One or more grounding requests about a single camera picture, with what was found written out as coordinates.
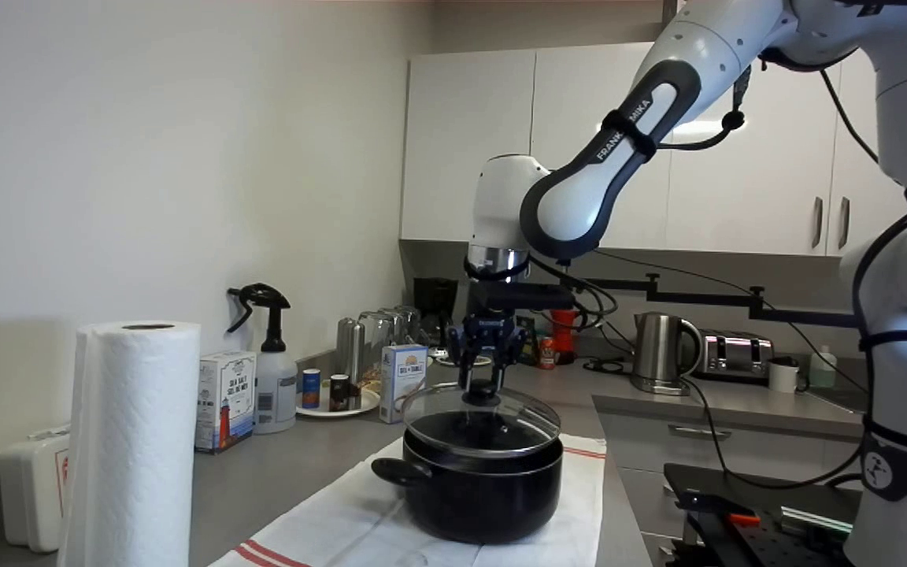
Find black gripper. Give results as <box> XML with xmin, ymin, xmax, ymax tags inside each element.
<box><xmin>447</xmin><ymin>283</ymin><xmax>522</xmax><ymax>394</ymax></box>

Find glass pot lid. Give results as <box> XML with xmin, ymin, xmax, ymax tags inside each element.
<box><xmin>403</xmin><ymin>380</ymin><xmax>560</xmax><ymax>450</ymax></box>

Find black cooking pot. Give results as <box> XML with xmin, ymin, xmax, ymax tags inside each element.
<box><xmin>373</xmin><ymin>411</ymin><xmax>564</xmax><ymax>541</ymax></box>

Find dark spice jar blue lid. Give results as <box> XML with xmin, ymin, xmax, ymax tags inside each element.
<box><xmin>299</xmin><ymin>367</ymin><xmax>320</xmax><ymax>411</ymax></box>

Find white orange salt box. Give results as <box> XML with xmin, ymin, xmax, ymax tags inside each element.
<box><xmin>381</xmin><ymin>343</ymin><xmax>427</xmax><ymax>423</ymax></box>

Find red kitchen appliance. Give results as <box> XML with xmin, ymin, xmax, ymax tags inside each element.
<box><xmin>550</xmin><ymin>310</ymin><xmax>576</xmax><ymax>367</ymax></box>

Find right steel grinder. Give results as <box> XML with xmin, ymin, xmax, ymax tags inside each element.
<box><xmin>362</xmin><ymin>310</ymin><xmax>393</xmax><ymax>372</ymax></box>

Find steel grinder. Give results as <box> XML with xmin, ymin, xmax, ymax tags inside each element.
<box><xmin>336</xmin><ymin>319</ymin><xmax>365</xmax><ymax>379</ymax></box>
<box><xmin>362</xmin><ymin>310</ymin><xmax>393</xmax><ymax>372</ymax></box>

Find white round plate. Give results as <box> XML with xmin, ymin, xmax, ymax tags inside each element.
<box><xmin>296</xmin><ymin>388</ymin><xmax>381</xmax><ymax>418</ymax></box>

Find left steel grinder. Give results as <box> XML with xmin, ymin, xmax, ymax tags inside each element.
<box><xmin>336</xmin><ymin>319</ymin><xmax>365</xmax><ymax>379</ymax></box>

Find steel electric kettle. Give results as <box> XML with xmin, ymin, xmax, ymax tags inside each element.
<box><xmin>634</xmin><ymin>312</ymin><xmax>702</xmax><ymax>394</ymax></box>

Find white kitchen towel red stripes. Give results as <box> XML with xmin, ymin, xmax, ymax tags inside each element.
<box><xmin>211</xmin><ymin>434</ymin><xmax>609</xmax><ymax>567</ymax></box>

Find white spray bottle black nozzle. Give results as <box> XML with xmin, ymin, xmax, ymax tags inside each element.
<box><xmin>228</xmin><ymin>283</ymin><xmax>299</xmax><ymax>434</ymax></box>

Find steel toaster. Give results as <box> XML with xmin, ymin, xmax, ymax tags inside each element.
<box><xmin>698</xmin><ymin>332</ymin><xmax>776</xmax><ymax>380</ymax></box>

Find small white carton box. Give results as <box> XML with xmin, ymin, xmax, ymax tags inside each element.
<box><xmin>196</xmin><ymin>354</ymin><xmax>256</xmax><ymax>455</ymax></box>

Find white mug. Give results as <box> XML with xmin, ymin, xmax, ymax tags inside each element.
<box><xmin>770</xmin><ymin>362</ymin><xmax>801</xmax><ymax>394</ymax></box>

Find white paper towel roll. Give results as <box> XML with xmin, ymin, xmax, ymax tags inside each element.
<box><xmin>60</xmin><ymin>321</ymin><xmax>198</xmax><ymax>567</ymax></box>

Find white red tissue box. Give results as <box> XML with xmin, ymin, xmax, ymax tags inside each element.
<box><xmin>0</xmin><ymin>432</ymin><xmax>68</xmax><ymax>552</ymax></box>

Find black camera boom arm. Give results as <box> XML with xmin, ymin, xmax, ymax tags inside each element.
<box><xmin>535</xmin><ymin>268</ymin><xmax>860</xmax><ymax>332</ymax></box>

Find black clamp with red handle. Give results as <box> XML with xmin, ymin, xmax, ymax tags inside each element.
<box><xmin>679</xmin><ymin>496</ymin><xmax>782</xmax><ymax>544</ymax></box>

